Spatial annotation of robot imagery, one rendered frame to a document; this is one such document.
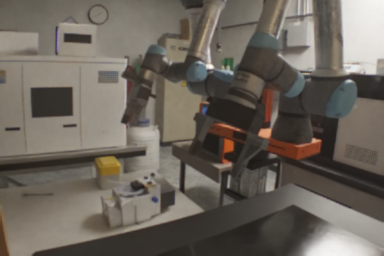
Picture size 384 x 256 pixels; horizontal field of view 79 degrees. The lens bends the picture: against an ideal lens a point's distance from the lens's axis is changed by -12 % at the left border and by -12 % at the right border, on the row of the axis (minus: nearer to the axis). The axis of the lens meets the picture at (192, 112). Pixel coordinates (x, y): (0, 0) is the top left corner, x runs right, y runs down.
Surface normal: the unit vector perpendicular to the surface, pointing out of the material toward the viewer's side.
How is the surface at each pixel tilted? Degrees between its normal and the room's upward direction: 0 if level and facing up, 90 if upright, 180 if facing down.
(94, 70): 90
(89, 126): 90
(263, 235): 0
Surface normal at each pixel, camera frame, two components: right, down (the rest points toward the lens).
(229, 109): -0.60, -0.32
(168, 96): 0.53, 0.15
